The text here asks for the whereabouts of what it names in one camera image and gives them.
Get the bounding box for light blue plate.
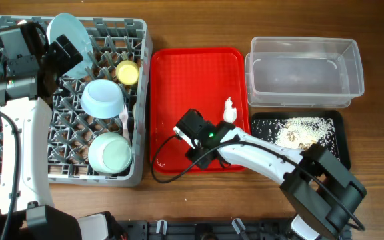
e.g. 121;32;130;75
46;13;93;79

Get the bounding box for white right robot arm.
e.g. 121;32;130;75
174;118;367;239

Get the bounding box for clear plastic bin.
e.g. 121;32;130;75
245;37;365;108

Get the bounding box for grey dishwasher rack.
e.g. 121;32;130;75
0;15;153;187

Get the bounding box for green food bowl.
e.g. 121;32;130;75
88;132;133;175

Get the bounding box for food leftovers rice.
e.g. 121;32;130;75
275;117;335;150

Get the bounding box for red plastic tray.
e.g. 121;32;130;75
149;47;250;175

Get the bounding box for white plastic fork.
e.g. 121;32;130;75
119;103;130;141

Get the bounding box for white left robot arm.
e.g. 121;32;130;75
0;31;117;239

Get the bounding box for white tissue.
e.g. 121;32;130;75
223;97;237;123

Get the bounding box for black waste tray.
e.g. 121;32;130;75
251;110;351;169

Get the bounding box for white plastic spoon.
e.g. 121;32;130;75
132;103;137;119

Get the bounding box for light blue bowl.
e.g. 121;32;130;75
80;79;124;119

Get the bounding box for yellow plastic cup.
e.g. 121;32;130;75
115;60;139;85

